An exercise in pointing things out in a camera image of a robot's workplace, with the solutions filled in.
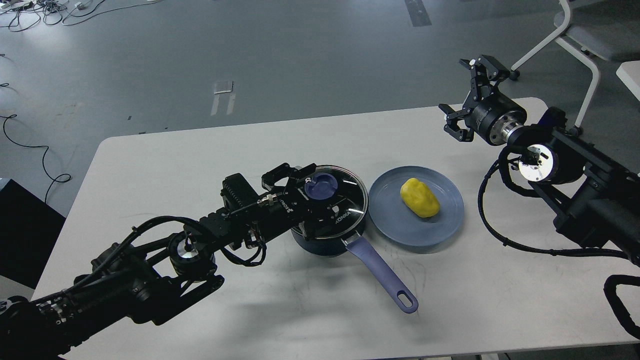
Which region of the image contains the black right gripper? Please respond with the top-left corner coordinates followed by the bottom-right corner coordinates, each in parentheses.
top-left (438, 55), bottom-right (527, 146)

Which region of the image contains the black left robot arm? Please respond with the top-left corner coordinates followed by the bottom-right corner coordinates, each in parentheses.
top-left (1, 162), bottom-right (366, 360)

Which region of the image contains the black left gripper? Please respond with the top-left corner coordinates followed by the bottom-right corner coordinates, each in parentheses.
top-left (255, 162), bottom-right (362, 240)

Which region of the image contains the dark blue saucepan purple handle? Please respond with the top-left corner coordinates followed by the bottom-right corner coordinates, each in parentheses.
top-left (291, 229), bottom-right (419, 313)

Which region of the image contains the white table corner right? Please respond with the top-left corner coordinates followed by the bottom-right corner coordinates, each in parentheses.
top-left (615, 60), bottom-right (640, 101)

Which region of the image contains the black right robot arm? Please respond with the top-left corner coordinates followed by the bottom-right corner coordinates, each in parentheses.
top-left (438, 54), bottom-right (640, 266)

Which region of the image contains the glass pot lid purple knob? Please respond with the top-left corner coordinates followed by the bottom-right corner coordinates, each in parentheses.
top-left (295, 165), bottom-right (370, 238)

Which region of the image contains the cable bundle on floor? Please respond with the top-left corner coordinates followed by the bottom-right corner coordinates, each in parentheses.
top-left (0, 0), bottom-right (161, 32)

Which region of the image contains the blue round plate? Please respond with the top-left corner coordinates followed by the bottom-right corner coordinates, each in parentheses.
top-left (368, 165), bottom-right (465, 253)

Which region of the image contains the white office chair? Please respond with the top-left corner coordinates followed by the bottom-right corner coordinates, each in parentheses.
top-left (509, 0), bottom-right (640, 135)

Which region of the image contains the blue camera on right wrist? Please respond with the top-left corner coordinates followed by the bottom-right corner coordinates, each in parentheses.
top-left (537, 106), bottom-right (568, 130)

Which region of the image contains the yellow potato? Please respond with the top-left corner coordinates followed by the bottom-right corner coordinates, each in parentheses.
top-left (400, 177), bottom-right (441, 218)

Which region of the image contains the black box at left edge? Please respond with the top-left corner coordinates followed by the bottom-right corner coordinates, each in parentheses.
top-left (0, 177), bottom-right (66, 289)

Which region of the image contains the black floor cable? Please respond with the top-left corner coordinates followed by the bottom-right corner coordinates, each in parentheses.
top-left (0, 113), bottom-right (72, 203)

